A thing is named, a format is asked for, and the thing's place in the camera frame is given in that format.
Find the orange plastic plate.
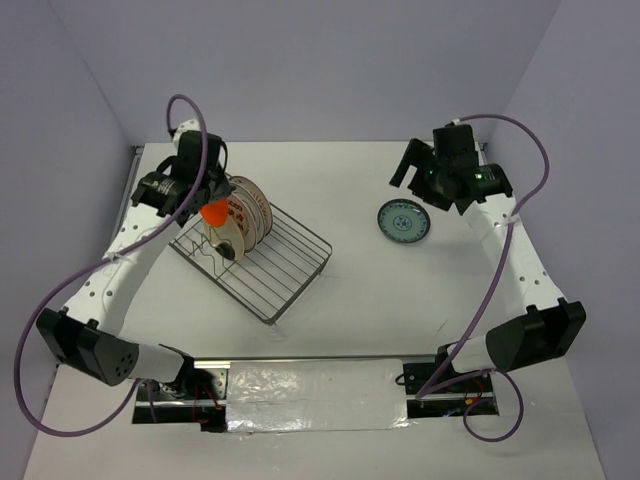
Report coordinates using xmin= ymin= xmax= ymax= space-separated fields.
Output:
xmin=199 ymin=199 xmax=229 ymax=228

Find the blue patterned small plate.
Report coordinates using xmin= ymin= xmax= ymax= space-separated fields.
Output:
xmin=376 ymin=199 xmax=431 ymax=244

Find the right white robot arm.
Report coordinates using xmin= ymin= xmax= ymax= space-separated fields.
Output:
xmin=390 ymin=124 xmax=586 ymax=391

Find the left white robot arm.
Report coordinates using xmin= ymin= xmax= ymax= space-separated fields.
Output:
xmin=36 ymin=119 xmax=231 ymax=399

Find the white plate red lettering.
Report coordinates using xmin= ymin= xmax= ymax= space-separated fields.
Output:
xmin=227 ymin=194 xmax=257 ymax=252

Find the cream peach plate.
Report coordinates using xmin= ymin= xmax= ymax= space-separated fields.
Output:
xmin=205 ymin=217 xmax=245 ymax=261

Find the silver foil sheet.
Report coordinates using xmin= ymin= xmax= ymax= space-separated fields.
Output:
xmin=226 ymin=359 xmax=409 ymax=434

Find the grey wire dish rack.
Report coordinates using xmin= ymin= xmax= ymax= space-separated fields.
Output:
xmin=171 ymin=201 xmax=333 ymax=326

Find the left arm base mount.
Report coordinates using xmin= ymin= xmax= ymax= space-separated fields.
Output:
xmin=132 ymin=366 xmax=229 ymax=433

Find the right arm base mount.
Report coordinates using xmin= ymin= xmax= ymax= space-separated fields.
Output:
xmin=397 ymin=344 xmax=501 ymax=419

